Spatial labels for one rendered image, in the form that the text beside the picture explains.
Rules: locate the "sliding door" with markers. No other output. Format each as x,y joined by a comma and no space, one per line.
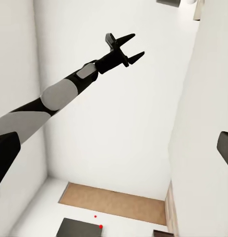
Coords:
115,203

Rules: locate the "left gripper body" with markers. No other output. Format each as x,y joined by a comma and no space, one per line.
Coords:
114,58

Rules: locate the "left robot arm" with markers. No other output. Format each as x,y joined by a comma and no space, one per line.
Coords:
28,119

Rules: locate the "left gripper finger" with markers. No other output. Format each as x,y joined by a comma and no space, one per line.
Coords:
135,58
119,42

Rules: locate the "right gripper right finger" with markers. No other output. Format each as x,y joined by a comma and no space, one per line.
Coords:
222,145

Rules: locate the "bed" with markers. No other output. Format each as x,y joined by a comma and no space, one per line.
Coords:
199,172

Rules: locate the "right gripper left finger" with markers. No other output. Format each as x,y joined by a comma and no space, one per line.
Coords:
9,149

